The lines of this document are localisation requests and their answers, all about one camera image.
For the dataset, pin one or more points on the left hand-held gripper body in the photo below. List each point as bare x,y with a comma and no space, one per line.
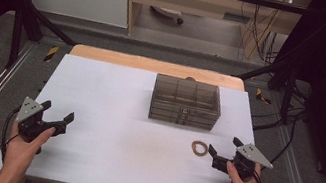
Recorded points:
31,122

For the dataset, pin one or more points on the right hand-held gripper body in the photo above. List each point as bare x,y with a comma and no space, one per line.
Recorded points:
244,165

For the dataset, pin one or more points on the smoky transparent drawer box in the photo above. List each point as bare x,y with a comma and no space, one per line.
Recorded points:
182,101

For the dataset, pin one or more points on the person's left hand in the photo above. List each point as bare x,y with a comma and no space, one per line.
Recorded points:
21,151

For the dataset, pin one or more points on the light wooden desk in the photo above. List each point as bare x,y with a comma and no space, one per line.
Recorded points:
197,2

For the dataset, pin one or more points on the wooden table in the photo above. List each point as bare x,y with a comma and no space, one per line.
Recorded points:
142,63

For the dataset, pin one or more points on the black metal stand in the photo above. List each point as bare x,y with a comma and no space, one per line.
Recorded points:
287,83
19,29

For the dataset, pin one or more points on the office chair base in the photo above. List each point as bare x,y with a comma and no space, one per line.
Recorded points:
168,13

